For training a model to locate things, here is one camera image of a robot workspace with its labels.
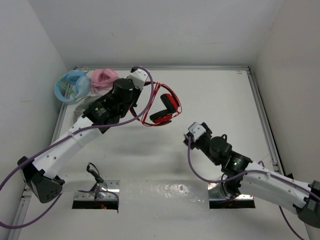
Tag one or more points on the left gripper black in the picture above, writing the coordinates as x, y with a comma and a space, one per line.
136, 91

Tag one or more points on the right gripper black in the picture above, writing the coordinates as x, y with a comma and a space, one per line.
209, 134

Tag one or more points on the red black headphones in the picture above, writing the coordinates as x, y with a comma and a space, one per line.
172, 104

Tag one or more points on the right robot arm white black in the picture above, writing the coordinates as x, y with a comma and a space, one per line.
247, 177

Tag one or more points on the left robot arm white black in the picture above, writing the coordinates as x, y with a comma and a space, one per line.
42, 174

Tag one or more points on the grey white headphones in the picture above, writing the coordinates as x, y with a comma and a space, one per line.
83, 105

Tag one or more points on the pink headphones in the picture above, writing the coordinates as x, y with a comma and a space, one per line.
103, 79

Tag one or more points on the light blue headphones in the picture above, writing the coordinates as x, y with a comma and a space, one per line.
72, 86

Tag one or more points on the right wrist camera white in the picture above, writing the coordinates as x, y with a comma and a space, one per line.
196, 130

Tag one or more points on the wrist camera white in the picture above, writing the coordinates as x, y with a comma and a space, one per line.
196, 130
138, 77

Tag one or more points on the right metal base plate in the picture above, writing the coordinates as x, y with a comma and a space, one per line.
216, 193

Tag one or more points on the metal base plate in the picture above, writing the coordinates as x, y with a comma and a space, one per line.
107, 191
216, 193

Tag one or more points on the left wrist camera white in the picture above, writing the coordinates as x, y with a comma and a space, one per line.
138, 77

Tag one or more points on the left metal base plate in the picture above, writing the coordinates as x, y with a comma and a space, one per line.
107, 191

